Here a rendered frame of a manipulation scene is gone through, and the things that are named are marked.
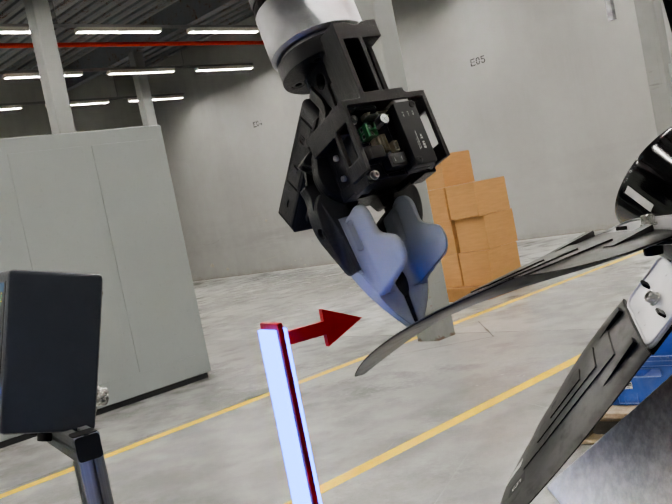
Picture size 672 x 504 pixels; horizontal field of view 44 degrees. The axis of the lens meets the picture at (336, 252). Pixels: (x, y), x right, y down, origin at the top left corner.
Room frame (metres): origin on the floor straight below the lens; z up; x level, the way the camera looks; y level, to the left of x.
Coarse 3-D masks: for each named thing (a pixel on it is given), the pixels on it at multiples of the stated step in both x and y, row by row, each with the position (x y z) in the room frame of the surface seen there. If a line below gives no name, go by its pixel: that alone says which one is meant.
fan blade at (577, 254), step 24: (576, 240) 0.68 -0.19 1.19; (600, 240) 0.64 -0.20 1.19; (624, 240) 0.61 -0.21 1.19; (648, 240) 0.60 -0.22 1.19; (528, 264) 0.64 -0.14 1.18; (552, 264) 0.60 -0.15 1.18; (576, 264) 0.55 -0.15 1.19; (480, 288) 0.62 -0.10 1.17; (504, 288) 0.49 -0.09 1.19; (456, 312) 0.58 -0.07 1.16; (408, 336) 0.60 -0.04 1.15
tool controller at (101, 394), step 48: (0, 288) 1.01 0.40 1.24; (48, 288) 0.99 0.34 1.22; (96, 288) 1.02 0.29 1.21; (0, 336) 0.98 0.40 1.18; (48, 336) 0.99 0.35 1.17; (96, 336) 1.02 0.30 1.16; (0, 384) 0.97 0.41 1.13; (48, 384) 0.98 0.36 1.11; (96, 384) 1.01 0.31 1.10; (0, 432) 0.95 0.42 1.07; (48, 432) 0.98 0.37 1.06
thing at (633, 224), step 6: (660, 216) 0.70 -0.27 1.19; (666, 216) 0.70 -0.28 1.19; (624, 222) 0.73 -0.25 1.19; (630, 222) 0.73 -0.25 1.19; (636, 222) 0.72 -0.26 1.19; (660, 222) 0.69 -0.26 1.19; (666, 222) 0.68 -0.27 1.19; (612, 228) 0.72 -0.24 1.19; (630, 228) 0.70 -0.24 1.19; (636, 228) 0.69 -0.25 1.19; (654, 228) 0.67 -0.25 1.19; (660, 228) 0.66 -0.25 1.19; (666, 228) 0.65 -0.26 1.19
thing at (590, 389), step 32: (608, 320) 0.82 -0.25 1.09; (608, 352) 0.78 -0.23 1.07; (640, 352) 0.74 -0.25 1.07; (576, 384) 0.82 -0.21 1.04; (608, 384) 0.76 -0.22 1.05; (544, 416) 0.88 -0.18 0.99; (576, 416) 0.78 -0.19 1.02; (544, 448) 0.81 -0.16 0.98; (576, 448) 0.74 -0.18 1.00; (512, 480) 0.85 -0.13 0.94; (544, 480) 0.76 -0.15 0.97
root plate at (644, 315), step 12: (660, 264) 0.79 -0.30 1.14; (648, 276) 0.80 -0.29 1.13; (660, 276) 0.78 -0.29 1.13; (636, 288) 0.81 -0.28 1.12; (660, 288) 0.76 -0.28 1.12; (636, 300) 0.80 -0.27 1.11; (660, 300) 0.75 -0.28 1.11; (636, 312) 0.79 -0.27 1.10; (648, 312) 0.76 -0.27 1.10; (636, 324) 0.77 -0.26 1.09; (648, 324) 0.75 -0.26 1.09; (660, 324) 0.73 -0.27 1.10; (648, 336) 0.74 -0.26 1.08; (660, 336) 0.73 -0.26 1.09
